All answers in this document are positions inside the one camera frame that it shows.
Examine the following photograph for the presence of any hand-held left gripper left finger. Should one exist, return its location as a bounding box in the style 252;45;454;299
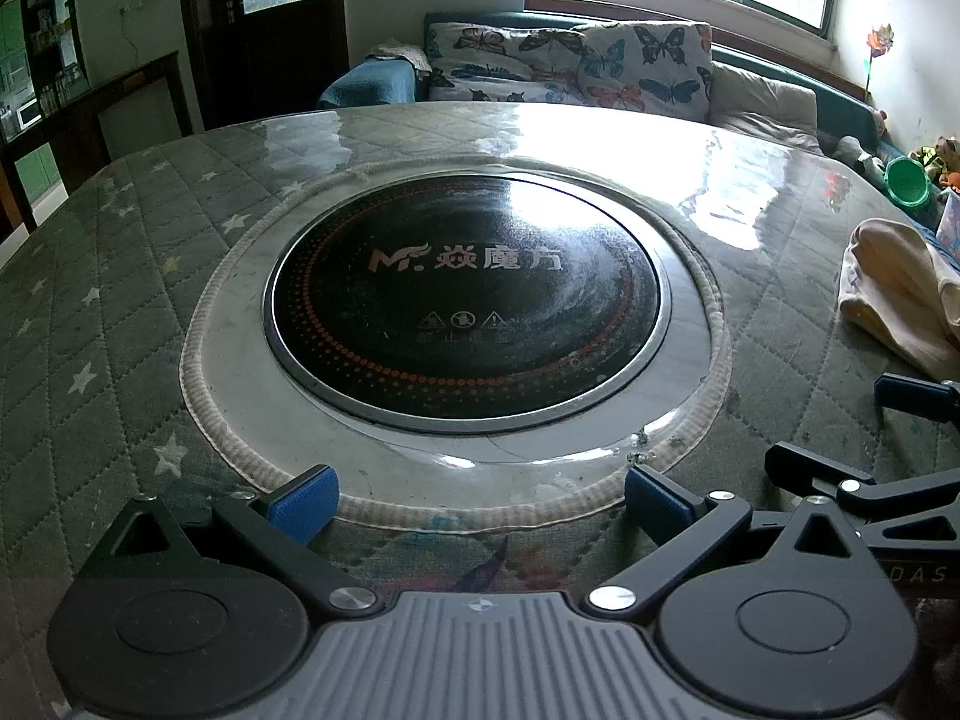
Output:
71;465;383;620

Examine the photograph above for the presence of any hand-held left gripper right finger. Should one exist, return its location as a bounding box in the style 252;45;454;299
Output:
581;463;890;623

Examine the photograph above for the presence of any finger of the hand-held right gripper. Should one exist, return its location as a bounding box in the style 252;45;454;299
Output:
763;441;960;548
874;373;960;422

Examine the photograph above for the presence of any cream garment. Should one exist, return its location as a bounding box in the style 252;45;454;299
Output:
838;217;960;383

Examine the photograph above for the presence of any green plastic bucket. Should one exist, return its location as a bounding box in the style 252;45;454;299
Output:
883;157;935;208

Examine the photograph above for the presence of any yellow green stuffed toy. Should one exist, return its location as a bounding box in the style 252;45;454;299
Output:
910;136;960;173

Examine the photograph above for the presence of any grey stuffed toy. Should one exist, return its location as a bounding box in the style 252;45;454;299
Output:
829;135;886;175

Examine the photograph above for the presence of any round black induction cooker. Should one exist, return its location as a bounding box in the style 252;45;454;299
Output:
264;176;670;422

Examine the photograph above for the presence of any teal sofa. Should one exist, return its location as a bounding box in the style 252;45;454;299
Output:
319;11;935;192

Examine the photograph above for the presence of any beige cushion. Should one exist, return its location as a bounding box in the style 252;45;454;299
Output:
709;60;820;157

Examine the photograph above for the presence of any colourful pinwheel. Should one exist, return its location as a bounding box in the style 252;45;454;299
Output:
862;22;898;104

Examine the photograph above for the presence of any butterfly print pillow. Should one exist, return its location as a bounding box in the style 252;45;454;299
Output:
426;21;595;106
581;21;715;122

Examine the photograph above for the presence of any dark wooden cabinet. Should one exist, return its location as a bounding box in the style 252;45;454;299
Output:
0;0;192;235

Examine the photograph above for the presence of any dark wooden door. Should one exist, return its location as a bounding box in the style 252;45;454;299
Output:
176;0;350;130

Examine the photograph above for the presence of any white towel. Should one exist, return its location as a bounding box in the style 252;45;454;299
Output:
371;41;430;67

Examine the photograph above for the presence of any wall socket with cable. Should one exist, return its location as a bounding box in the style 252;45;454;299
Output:
116;0;147;53

